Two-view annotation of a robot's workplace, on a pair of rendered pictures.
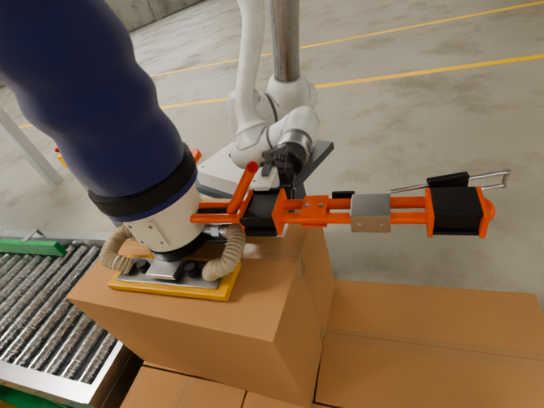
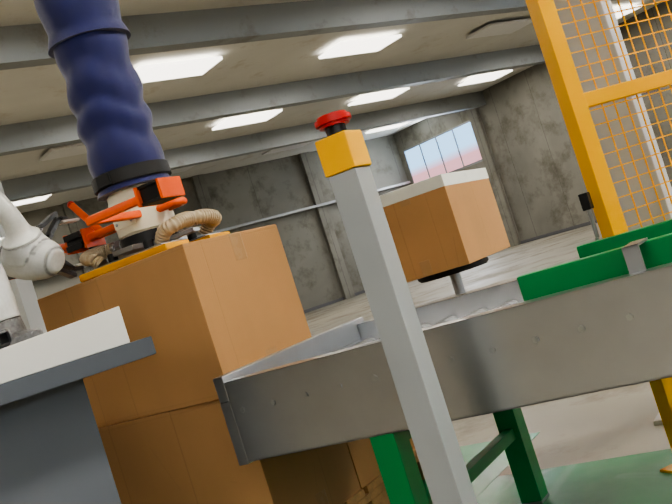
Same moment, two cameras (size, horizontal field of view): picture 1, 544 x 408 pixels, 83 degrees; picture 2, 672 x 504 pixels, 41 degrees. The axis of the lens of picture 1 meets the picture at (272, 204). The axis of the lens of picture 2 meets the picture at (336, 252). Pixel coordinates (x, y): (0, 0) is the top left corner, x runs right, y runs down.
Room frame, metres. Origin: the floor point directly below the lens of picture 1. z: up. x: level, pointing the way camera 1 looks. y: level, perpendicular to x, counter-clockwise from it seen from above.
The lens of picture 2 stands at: (3.19, 0.88, 0.76)
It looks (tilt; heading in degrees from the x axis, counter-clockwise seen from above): 1 degrees up; 183
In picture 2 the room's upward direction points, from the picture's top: 18 degrees counter-clockwise
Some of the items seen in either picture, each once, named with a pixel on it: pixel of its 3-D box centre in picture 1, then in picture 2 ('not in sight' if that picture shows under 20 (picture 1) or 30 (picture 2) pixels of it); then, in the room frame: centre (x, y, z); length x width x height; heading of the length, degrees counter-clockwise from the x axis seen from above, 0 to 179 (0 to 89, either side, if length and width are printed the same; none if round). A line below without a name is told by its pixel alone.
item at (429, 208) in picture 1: (453, 211); not in sight; (0.34, -0.29, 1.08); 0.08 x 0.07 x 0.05; 63
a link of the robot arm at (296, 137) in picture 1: (293, 150); not in sight; (0.70, -0.10, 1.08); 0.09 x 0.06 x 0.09; 63
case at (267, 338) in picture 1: (219, 289); (177, 328); (0.62, 0.24, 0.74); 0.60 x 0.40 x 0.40; 59
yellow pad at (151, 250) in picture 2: not in sight; (131, 255); (0.70, 0.20, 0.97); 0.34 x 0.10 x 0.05; 63
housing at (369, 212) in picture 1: (370, 212); not in sight; (0.40, -0.17, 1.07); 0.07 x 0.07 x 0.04; 63
